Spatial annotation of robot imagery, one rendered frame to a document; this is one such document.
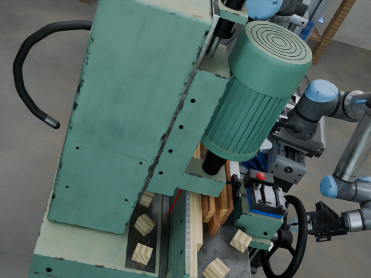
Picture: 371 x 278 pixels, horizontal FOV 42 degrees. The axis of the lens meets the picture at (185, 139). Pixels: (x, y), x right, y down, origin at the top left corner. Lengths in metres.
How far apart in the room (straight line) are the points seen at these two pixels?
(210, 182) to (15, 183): 1.38
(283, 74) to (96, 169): 0.51
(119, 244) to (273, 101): 0.61
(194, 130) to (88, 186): 0.32
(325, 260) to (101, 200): 1.81
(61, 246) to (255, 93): 0.66
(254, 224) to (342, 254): 1.58
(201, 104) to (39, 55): 2.32
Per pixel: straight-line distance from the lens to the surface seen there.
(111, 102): 1.07
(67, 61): 3.34
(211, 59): 1.11
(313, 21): 2.00
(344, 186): 1.75
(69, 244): 1.37
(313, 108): 1.98
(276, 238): 1.61
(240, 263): 1.38
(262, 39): 1.09
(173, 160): 1.23
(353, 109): 1.99
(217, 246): 1.38
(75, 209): 1.35
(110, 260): 1.37
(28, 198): 2.47
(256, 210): 1.42
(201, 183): 1.35
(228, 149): 1.19
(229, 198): 1.40
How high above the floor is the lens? 1.94
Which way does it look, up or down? 40 degrees down
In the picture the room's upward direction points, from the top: 25 degrees clockwise
